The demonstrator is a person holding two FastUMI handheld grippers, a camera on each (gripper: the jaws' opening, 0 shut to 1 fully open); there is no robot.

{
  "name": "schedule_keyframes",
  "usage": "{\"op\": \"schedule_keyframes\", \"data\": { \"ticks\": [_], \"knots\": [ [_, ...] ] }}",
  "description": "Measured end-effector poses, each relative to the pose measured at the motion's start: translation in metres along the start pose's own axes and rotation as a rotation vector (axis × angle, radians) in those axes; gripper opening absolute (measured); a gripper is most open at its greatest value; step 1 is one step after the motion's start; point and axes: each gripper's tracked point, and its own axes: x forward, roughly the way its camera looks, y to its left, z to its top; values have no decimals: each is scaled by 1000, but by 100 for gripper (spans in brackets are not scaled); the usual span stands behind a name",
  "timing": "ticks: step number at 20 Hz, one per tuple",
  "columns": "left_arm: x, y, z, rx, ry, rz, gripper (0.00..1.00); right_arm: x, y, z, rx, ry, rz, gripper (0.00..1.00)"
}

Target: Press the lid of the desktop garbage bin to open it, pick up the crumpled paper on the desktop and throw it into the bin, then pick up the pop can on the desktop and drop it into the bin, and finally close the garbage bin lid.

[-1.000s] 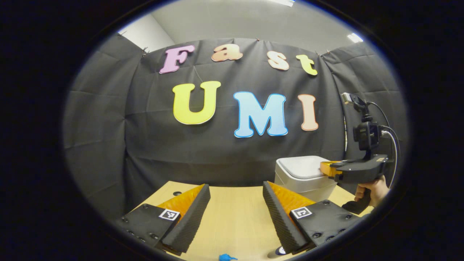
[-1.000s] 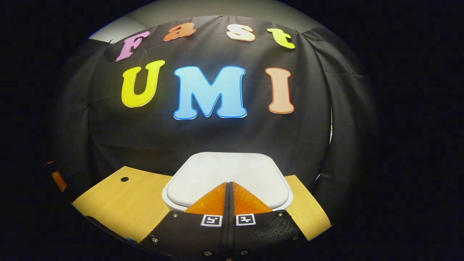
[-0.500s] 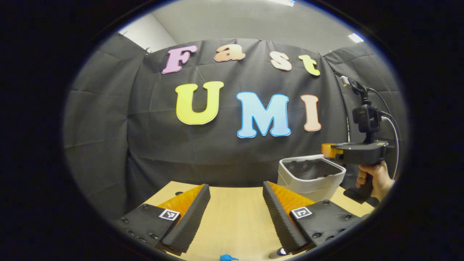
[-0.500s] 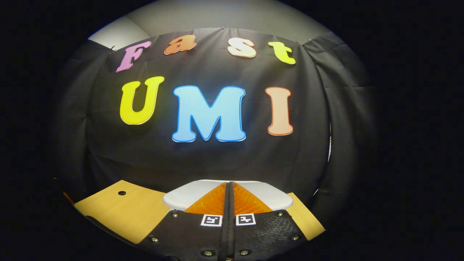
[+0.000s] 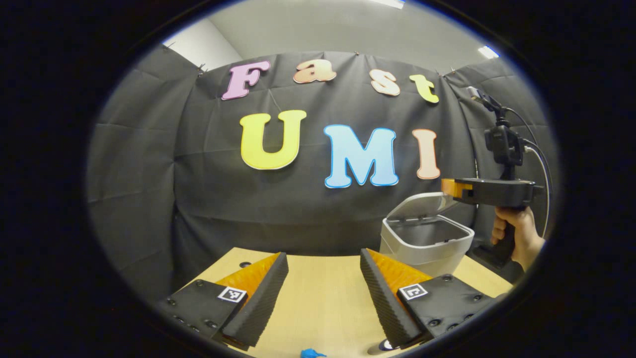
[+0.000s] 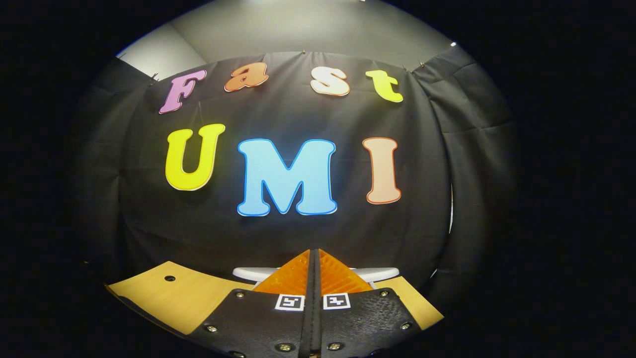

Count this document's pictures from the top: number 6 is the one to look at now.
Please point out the white desktop garbage bin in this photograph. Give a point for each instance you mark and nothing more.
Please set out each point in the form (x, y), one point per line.
(382, 273)

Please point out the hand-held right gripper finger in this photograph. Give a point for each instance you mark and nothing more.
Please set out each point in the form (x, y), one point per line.
(309, 318)
(319, 318)

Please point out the black backdrop cloth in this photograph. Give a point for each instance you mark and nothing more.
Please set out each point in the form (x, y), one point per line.
(278, 238)

